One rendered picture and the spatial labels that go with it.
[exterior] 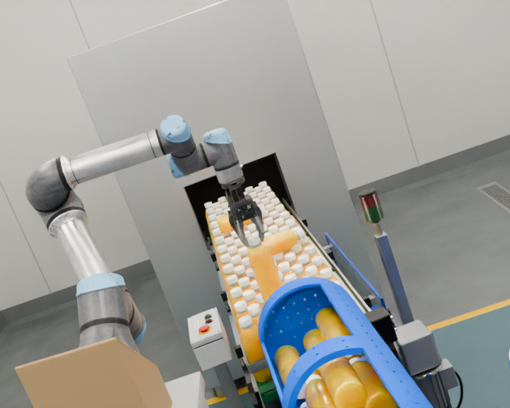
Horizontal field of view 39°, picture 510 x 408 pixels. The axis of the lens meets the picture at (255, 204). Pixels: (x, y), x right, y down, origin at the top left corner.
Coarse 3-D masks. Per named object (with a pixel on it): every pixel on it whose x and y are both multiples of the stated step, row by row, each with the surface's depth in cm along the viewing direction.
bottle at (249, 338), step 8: (248, 328) 217; (256, 328) 217; (240, 336) 218; (248, 336) 216; (256, 336) 216; (248, 344) 216; (256, 344) 216; (248, 352) 218; (256, 352) 217; (248, 360) 221; (256, 360) 218; (256, 376) 220; (264, 376) 219
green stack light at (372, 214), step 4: (372, 208) 240; (376, 208) 240; (380, 208) 241; (364, 212) 242; (368, 212) 241; (372, 212) 240; (376, 212) 240; (380, 212) 241; (364, 216) 243; (368, 216) 241; (372, 216) 241; (376, 216) 240; (380, 216) 241; (368, 220) 242; (372, 220) 241; (376, 220) 241
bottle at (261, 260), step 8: (256, 248) 218; (264, 248) 218; (256, 256) 217; (264, 256) 217; (256, 264) 218; (264, 264) 217; (272, 264) 219; (256, 272) 219; (264, 272) 218; (272, 272) 219; (256, 280) 222; (264, 280) 219; (272, 280) 219; (280, 280) 222; (264, 288) 220; (272, 288) 219; (264, 296) 221
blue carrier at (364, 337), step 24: (288, 288) 194; (312, 288) 199; (336, 288) 193; (264, 312) 196; (288, 312) 200; (312, 312) 201; (360, 312) 182; (264, 336) 201; (288, 336) 202; (360, 336) 161; (312, 360) 155; (384, 360) 150; (288, 384) 158; (384, 384) 140; (408, 384) 142
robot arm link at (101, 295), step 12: (96, 276) 173; (108, 276) 174; (120, 276) 177; (84, 288) 172; (96, 288) 171; (108, 288) 172; (120, 288) 174; (84, 300) 171; (96, 300) 170; (108, 300) 170; (120, 300) 172; (84, 312) 169; (96, 312) 168; (108, 312) 168; (120, 312) 170; (132, 312) 180
